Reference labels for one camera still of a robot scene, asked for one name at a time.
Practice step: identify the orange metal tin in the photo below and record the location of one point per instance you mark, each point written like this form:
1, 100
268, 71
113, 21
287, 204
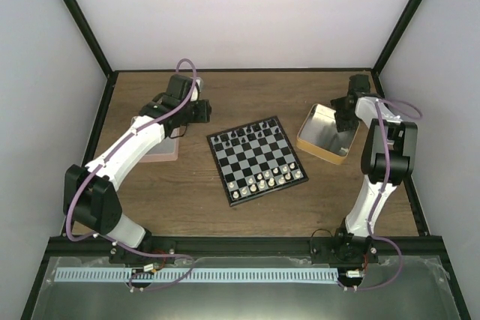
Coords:
319, 136

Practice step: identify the black frame back rail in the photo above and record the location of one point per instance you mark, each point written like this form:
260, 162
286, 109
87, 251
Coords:
256, 69

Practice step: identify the black frame post right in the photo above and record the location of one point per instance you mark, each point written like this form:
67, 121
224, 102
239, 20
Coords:
394, 38

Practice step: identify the black frame post left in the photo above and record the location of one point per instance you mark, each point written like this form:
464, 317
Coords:
86, 31

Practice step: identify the black white chess board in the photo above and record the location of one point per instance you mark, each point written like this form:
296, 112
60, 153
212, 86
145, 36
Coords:
252, 152

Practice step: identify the light blue slotted cable duct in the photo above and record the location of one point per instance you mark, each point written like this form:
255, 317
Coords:
199, 275

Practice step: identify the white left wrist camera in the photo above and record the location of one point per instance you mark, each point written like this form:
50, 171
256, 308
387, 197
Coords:
197, 90

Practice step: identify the black frame post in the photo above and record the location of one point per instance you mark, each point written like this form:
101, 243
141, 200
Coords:
394, 38
86, 31

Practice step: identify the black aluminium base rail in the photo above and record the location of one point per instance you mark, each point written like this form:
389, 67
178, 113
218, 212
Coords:
319, 249

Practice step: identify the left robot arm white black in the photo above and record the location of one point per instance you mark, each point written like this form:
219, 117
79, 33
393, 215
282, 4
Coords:
91, 191

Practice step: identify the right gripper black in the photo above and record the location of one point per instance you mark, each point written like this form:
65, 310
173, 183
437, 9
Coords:
341, 125

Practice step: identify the pink metal tin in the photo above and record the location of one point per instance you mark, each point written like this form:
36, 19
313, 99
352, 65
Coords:
165, 151

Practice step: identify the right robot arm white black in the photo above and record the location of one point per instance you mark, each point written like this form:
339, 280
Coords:
388, 158

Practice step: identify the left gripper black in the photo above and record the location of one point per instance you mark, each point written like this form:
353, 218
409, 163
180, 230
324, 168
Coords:
205, 111

